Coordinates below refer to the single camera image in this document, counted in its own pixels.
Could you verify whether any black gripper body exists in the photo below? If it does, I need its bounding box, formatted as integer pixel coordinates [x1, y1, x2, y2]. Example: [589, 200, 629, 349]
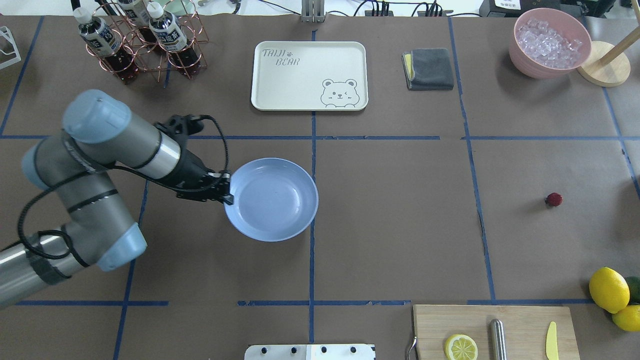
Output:
[155, 114, 231, 202]

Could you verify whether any blue plate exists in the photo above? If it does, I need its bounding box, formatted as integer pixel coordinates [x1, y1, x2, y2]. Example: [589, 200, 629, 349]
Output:
[224, 157, 319, 242]

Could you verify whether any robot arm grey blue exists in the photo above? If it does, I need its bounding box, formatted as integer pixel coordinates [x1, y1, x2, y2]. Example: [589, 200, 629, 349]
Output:
[1, 89, 234, 309]

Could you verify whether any red strawberry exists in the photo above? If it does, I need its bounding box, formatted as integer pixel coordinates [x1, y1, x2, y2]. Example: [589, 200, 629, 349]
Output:
[544, 192, 563, 208]

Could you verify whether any cream bear tray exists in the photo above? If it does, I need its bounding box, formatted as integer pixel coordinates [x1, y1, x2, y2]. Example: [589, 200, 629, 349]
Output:
[250, 41, 370, 112]

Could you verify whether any tea bottle right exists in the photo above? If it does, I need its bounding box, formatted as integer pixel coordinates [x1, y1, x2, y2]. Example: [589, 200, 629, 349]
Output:
[146, 1, 201, 78]

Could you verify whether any tea bottle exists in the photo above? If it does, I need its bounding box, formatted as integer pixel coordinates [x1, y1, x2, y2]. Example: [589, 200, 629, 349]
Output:
[146, 1, 201, 78]
[72, 7, 138, 84]
[116, 0, 163, 53]

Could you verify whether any tea bottle left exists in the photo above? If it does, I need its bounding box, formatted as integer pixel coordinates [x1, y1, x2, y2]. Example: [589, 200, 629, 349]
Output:
[72, 7, 138, 84]

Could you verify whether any tea bottle back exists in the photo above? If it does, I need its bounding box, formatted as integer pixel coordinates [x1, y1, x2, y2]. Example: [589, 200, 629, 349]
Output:
[116, 0, 163, 53]

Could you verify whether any grey folded cloth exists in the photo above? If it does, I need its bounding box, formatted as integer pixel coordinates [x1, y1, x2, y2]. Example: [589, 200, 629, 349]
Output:
[401, 48, 454, 91]

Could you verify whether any lemon half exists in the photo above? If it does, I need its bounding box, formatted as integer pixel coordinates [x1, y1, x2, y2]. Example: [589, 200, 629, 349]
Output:
[443, 333, 479, 360]

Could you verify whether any wooden cutting board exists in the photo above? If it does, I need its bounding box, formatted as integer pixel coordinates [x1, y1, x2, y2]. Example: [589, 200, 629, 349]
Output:
[413, 304, 580, 360]

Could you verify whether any pink bowl of ice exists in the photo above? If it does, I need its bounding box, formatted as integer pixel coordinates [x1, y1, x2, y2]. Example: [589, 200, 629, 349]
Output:
[509, 7, 592, 79]

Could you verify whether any yellow plastic knife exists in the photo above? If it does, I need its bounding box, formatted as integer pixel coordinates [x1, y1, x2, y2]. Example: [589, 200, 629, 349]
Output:
[545, 321, 559, 360]

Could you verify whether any whole yellow lemon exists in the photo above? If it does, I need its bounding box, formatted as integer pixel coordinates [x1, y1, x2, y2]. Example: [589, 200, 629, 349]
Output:
[589, 267, 630, 314]

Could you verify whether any wooden stand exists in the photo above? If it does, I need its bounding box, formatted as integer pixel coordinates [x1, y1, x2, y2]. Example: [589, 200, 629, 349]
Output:
[577, 26, 640, 88]

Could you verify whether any green lime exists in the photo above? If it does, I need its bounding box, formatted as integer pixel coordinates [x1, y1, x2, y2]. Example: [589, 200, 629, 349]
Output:
[624, 276, 640, 305]

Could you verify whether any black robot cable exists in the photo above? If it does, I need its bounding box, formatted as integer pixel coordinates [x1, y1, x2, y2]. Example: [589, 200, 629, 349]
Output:
[17, 115, 230, 261]

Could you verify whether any copper wire bottle rack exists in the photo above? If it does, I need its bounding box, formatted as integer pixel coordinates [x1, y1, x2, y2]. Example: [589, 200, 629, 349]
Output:
[86, 0, 209, 75]

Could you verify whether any metal base plate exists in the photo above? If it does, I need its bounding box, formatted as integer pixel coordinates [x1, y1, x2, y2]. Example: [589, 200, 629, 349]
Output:
[244, 343, 377, 360]

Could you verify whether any white wire rack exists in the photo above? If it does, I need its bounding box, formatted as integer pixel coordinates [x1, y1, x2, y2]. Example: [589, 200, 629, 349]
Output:
[0, 26, 22, 70]

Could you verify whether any steel knife handle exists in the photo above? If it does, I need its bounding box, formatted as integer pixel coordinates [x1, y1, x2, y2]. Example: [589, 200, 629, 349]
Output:
[489, 318, 508, 360]

